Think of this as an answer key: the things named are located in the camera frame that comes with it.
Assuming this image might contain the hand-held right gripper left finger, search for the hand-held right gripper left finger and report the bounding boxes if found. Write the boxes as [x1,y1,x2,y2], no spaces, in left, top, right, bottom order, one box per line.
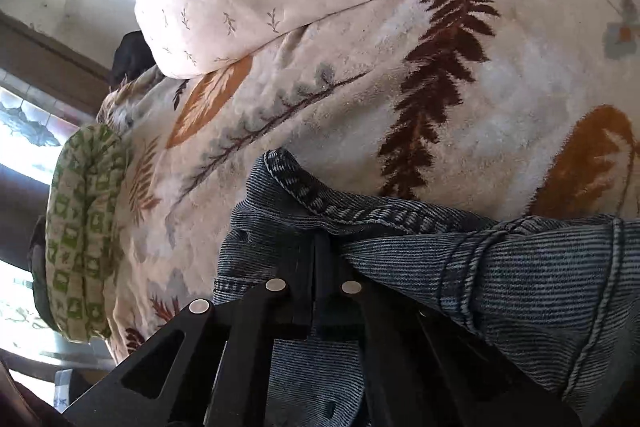
[62,234,317,427]

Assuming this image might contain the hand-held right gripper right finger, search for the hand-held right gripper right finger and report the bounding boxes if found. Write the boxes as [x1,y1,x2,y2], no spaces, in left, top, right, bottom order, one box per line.
[314,233,583,427]

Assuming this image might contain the blue denim pants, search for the blue denim pants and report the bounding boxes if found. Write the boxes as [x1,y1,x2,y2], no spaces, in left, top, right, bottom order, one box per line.
[212,148,640,427]

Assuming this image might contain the leaf print fleece blanket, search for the leaf print fleece blanket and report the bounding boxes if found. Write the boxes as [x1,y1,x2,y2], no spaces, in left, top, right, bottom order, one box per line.
[97,0,640,365]

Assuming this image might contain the green patterned cushion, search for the green patterned cushion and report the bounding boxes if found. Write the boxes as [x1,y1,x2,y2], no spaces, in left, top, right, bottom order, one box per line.
[44,123,132,344]

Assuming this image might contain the black cloth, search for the black cloth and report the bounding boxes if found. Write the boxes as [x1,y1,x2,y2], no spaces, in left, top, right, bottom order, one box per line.
[110,31,160,88]

